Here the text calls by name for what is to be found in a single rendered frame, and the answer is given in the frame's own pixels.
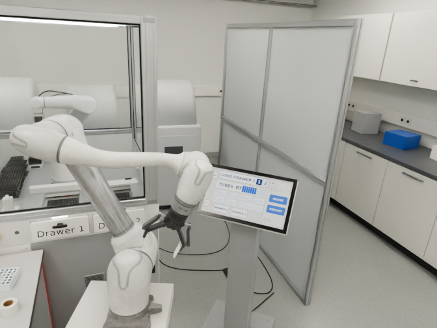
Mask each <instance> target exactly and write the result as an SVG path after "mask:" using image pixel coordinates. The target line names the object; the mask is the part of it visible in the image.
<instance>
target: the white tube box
mask: <svg viewBox="0 0 437 328"><path fill-rule="evenodd" d="M4 269H6V270H7V273H4V271H3V270H4ZM11 271H13V272H14V275H11V273H10V272H11ZM20 273H21V272H20V267H6V268H1V269H0V275H3V279H2V281H1V282H0V292H2V291H11V289H12V288H13V286H14V284H15V283H16V281H17V279H18V277H19V275H20Z"/></svg>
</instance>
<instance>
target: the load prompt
mask: <svg viewBox="0 0 437 328"><path fill-rule="evenodd" d="M218 178H220V179H224V180H230V181H234V182H240V183H244V184H249V185H255V186H259V187H265V188H269V183H270V180H269V179H265V178H258V177H255V176H249V175H245V174H238V173H234V172H228V171H222V170H220V174H219V177H218Z"/></svg>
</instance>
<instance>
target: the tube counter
mask: <svg viewBox="0 0 437 328"><path fill-rule="evenodd" d="M235 191H238V192H242V193H248V194H251V195H257V196H261V197H266V196H267V191H268V190H266V189H260V188H256V187H250V186H247V185H241V184H236V186H235Z"/></svg>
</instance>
